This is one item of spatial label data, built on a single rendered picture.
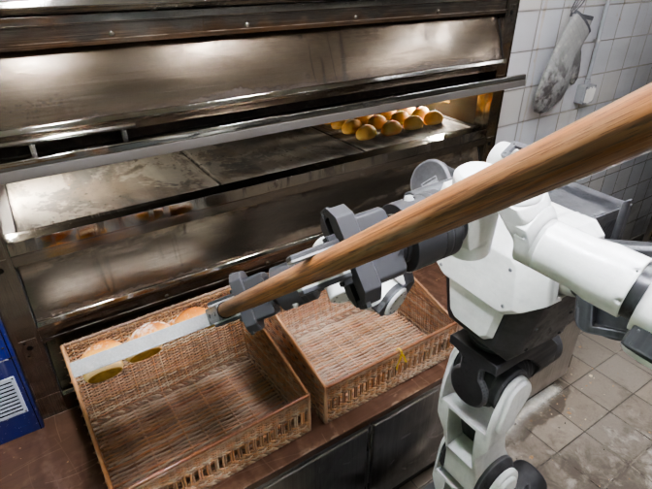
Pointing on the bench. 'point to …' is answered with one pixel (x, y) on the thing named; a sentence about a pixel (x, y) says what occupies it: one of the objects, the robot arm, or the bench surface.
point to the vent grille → (11, 399)
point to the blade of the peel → (138, 345)
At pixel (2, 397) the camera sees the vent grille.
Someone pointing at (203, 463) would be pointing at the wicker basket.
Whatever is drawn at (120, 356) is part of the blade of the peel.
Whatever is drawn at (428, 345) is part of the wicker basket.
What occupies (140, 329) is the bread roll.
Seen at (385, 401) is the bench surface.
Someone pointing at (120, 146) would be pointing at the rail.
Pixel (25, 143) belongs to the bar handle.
